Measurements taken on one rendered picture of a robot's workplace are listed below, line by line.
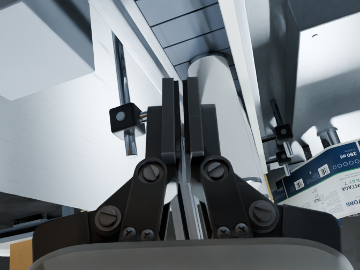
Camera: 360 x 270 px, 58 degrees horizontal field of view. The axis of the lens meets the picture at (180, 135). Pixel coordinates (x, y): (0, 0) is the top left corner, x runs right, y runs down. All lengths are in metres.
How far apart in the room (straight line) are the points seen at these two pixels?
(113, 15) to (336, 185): 0.65
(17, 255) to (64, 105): 1.76
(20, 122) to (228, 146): 0.39
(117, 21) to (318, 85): 0.41
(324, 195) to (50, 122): 0.60
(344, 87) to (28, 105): 0.51
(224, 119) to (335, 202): 0.49
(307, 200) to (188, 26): 0.62
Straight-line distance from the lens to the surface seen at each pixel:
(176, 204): 0.68
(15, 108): 0.58
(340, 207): 0.78
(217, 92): 0.37
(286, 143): 0.64
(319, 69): 0.52
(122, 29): 0.22
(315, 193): 0.85
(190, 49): 0.39
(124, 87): 0.37
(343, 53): 0.51
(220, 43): 0.39
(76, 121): 0.62
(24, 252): 2.23
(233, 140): 0.34
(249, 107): 0.47
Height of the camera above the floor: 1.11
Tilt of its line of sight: 23 degrees down
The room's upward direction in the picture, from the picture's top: 169 degrees clockwise
